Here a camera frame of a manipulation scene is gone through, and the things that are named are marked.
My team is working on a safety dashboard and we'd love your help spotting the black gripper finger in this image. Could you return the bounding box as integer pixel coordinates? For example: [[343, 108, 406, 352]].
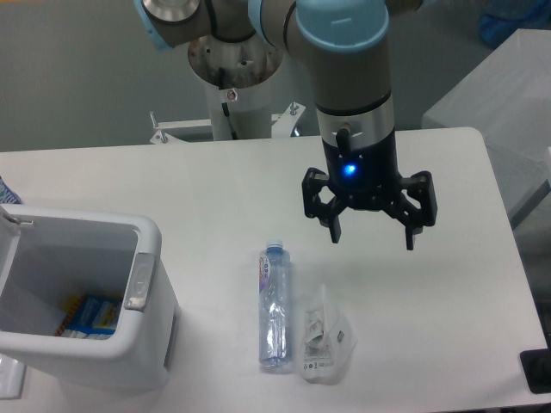
[[386, 170, 438, 250], [301, 168, 348, 243]]

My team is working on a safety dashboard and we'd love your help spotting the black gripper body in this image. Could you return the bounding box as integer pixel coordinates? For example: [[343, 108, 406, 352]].
[[323, 133, 401, 211]]

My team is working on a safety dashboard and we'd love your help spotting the clear plastic water bottle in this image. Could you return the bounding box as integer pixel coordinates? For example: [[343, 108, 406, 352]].
[[258, 239, 293, 374]]

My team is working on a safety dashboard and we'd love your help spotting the clear plastic bag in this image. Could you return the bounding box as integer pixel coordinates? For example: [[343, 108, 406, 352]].
[[298, 284, 356, 385]]

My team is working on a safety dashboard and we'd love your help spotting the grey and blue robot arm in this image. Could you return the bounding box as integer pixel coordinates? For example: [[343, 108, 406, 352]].
[[134, 1, 437, 246]]

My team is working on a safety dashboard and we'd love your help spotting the white plastic trash can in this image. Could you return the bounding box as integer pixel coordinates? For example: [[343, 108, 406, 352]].
[[1, 204, 180, 389]]

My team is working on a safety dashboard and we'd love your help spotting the grey covered box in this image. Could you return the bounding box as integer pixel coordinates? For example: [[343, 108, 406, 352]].
[[422, 29, 550, 227]]

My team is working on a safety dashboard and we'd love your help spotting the black device at table edge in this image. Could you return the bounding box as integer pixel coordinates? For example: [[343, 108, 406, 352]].
[[520, 348, 550, 394]]

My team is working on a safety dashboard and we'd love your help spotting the blue plastic bag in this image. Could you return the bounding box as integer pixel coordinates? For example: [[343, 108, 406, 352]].
[[478, 1, 550, 49]]

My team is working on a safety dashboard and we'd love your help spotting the blue and yellow carton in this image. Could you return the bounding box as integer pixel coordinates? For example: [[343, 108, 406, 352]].
[[55, 294, 122, 340]]

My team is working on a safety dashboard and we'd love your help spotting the blue patterned packet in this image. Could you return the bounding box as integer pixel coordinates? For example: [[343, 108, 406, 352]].
[[0, 177, 22, 205]]

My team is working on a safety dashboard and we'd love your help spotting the white pedestal base bracket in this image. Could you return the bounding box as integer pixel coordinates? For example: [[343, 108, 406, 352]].
[[150, 102, 306, 145]]

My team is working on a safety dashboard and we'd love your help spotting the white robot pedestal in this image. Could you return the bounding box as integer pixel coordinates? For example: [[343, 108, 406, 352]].
[[188, 34, 282, 136]]

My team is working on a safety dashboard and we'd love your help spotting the black pedestal cable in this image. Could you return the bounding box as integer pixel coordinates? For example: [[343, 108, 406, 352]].
[[217, 66, 239, 141]]

